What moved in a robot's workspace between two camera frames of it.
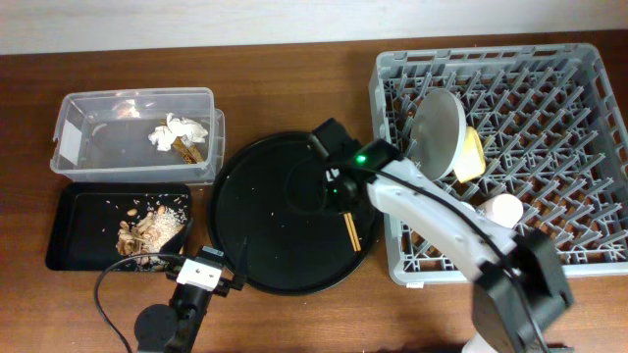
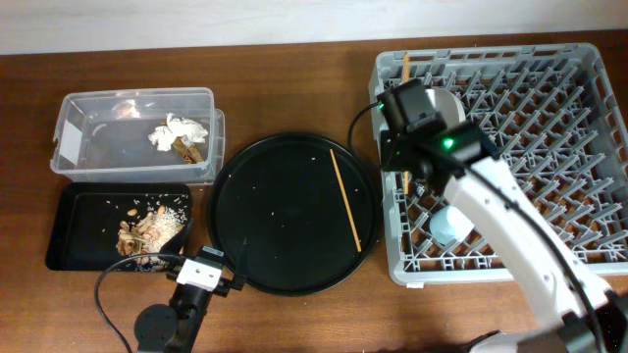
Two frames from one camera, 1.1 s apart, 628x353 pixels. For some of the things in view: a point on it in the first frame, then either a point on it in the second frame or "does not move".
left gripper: (236, 279) does not move
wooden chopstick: (356, 239) -> (406, 69)
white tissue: (164, 136) does not move
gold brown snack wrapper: (188, 151) does not move
